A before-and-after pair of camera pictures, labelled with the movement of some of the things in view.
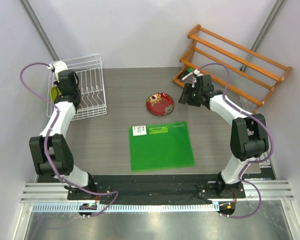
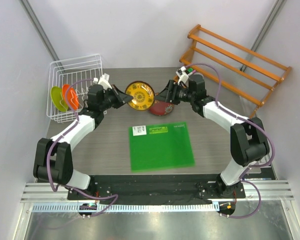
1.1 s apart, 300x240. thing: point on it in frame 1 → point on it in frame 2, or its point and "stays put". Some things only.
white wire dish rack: (88, 69) stays put
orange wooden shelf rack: (240, 72) stays put
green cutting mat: (160, 147) stays put
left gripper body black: (57, 84) → (111, 100)
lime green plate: (55, 92) stays put
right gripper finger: (186, 93) → (169, 93)
